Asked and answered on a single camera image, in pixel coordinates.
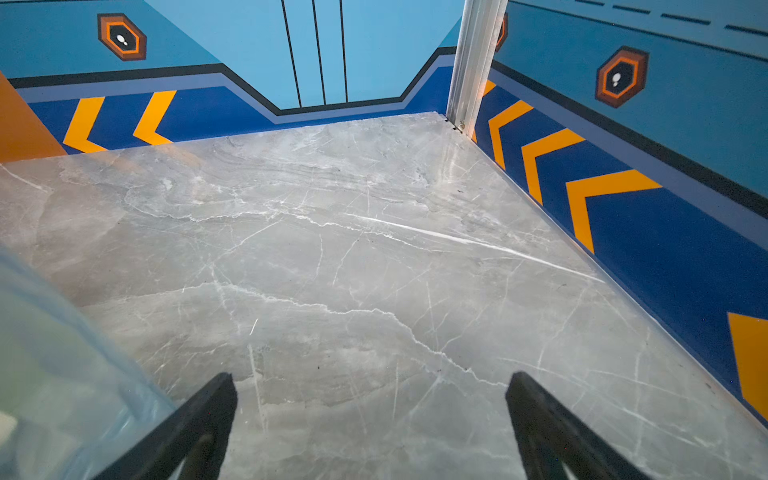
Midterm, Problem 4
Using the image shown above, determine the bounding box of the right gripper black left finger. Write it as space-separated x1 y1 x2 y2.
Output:
97 372 238 479

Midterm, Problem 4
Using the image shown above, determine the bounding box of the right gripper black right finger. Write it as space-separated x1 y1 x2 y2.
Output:
505 371 648 479

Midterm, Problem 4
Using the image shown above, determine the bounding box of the aluminium corner post right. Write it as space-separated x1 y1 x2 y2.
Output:
446 0 507 137

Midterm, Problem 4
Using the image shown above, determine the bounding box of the pale green frosted glass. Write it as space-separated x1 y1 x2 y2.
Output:
1 248 176 479

